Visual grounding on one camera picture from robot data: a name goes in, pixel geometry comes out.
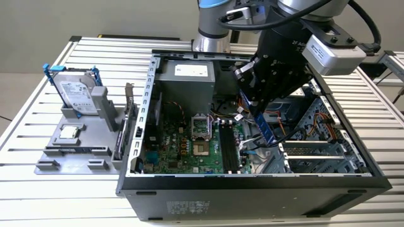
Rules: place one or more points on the silver CPU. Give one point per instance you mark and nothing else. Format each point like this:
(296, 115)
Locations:
(68, 132)

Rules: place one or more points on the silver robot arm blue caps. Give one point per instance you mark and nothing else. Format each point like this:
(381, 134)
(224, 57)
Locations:
(208, 21)

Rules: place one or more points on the CPU socket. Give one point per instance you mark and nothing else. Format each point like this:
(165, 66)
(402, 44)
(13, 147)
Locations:
(201, 149)

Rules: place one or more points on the black open PC case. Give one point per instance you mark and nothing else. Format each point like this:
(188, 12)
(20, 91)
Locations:
(252, 201)

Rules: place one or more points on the grey power supply unit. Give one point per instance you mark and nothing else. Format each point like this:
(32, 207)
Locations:
(185, 94)

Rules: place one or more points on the metal slat side table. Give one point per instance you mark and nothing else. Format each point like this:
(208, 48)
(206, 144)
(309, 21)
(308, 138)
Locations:
(394, 61)

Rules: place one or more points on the grey parts rack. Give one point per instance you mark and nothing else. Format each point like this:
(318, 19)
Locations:
(90, 139)

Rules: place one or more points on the green motherboard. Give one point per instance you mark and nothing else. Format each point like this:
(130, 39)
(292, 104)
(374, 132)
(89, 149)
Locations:
(169, 156)

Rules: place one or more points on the grey metal disk bay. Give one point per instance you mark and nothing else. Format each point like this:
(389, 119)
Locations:
(314, 151)

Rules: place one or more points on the hard disk in blue carrier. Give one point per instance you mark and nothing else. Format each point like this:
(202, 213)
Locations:
(73, 94)

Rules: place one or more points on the graphics card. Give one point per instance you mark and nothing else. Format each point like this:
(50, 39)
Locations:
(129, 106)

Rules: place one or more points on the metal drive cage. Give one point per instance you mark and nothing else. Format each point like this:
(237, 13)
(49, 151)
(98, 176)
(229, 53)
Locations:
(280, 108)

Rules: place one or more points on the blue RAM stick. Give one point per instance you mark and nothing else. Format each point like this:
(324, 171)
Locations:
(266, 132)

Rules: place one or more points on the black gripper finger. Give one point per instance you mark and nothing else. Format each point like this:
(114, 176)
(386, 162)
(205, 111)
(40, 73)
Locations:
(284, 91)
(246, 80)

